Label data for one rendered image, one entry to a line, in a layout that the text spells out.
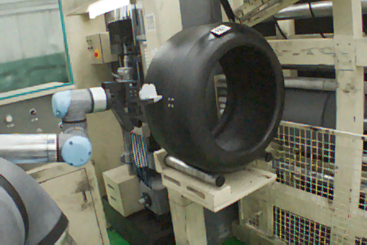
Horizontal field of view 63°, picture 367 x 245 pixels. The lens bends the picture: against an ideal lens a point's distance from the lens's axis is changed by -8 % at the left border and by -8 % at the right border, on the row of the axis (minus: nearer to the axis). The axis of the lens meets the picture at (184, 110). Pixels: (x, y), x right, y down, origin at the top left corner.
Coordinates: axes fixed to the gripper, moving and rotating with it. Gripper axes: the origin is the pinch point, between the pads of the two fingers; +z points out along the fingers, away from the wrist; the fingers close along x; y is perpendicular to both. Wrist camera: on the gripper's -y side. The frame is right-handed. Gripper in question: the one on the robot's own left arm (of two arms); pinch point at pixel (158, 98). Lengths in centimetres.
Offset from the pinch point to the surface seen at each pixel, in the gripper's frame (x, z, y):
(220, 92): 37, 62, -6
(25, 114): 68, -34, -9
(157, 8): 26.6, 17.9, 35.0
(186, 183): 6.3, 14.9, -36.7
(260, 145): -12.2, 38.0, -21.4
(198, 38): -7.0, 12.6, 20.0
